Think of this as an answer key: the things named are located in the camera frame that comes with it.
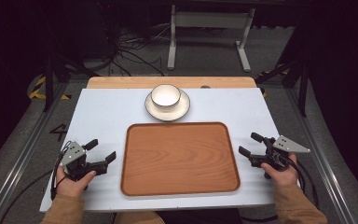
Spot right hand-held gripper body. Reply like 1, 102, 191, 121
249, 134, 311, 173

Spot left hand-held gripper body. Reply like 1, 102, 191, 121
58, 140, 109, 182

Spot person's right hand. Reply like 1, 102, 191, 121
260, 153, 299, 188

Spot person's left hand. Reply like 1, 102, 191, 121
55, 166, 98, 199

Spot white foam board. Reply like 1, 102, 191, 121
39, 87, 303, 213

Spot yellow black floor tape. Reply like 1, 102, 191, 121
27, 76, 73, 102
258, 68, 291, 99

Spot wooden tray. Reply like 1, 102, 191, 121
119, 121, 241, 197

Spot wooden table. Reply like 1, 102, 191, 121
86, 76, 258, 90

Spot black tripod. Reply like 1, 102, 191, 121
41, 50, 101, 114
255, 58, 310, 119

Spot white plate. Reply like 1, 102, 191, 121
145, 89, 191, 122

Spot white bowl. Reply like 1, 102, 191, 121
150, 84, 182, 113

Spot white metal stand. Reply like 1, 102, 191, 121
166, 4, 256, 74

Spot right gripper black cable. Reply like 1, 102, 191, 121
287, 157, 321, 210

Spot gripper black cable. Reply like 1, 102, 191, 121
287, 157, 321, 210
0, 140, 73, 224

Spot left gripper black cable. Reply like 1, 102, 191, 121
0, 140, 73, 224

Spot aluminium floor rail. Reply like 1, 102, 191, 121
282, 88, 358, 224
0, 81, 70, 224

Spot bundle of floor cables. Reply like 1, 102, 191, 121
83, 21, 172, 77

